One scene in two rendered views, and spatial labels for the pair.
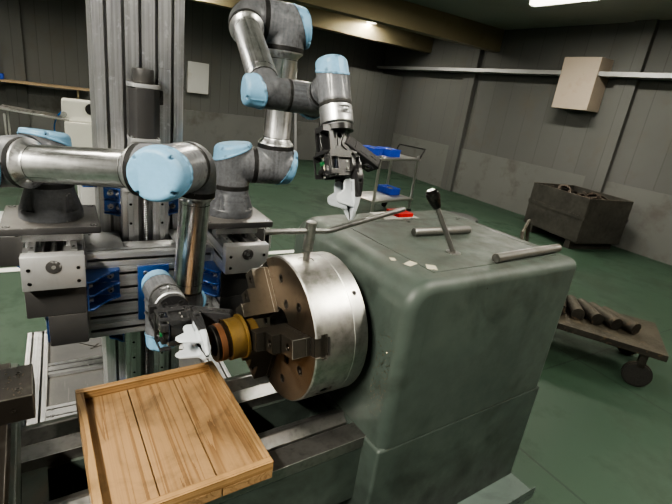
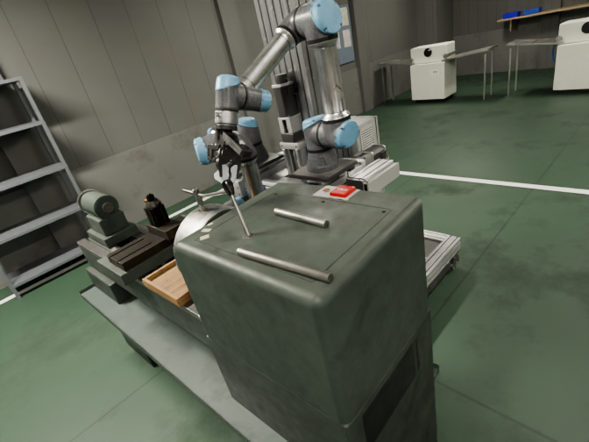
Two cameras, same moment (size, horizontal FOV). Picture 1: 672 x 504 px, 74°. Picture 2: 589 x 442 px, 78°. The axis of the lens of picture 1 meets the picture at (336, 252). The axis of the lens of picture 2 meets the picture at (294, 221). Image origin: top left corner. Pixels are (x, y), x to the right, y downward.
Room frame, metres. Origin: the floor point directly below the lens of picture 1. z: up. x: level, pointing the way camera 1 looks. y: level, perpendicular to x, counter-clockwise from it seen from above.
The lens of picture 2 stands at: (1.04, -1.19, 1.71)
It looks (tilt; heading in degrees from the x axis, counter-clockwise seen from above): 26 degrees down; 83
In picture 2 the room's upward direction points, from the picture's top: 13 degrees counter-clockwise
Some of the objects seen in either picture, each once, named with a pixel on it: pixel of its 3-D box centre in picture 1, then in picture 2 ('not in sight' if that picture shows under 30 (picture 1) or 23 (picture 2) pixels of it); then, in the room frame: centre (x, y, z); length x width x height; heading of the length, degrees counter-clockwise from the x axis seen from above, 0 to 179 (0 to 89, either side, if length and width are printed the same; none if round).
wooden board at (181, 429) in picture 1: (168, 431); (194, 269); (0.72, 0.29, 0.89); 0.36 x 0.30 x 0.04; 35
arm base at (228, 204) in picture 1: (229, 198); (321, 156); (1.42, 0.37, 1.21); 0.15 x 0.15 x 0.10
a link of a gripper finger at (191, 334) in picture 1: (191, 338); not in sight; (0.75, 0.25, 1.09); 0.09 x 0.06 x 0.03; 35
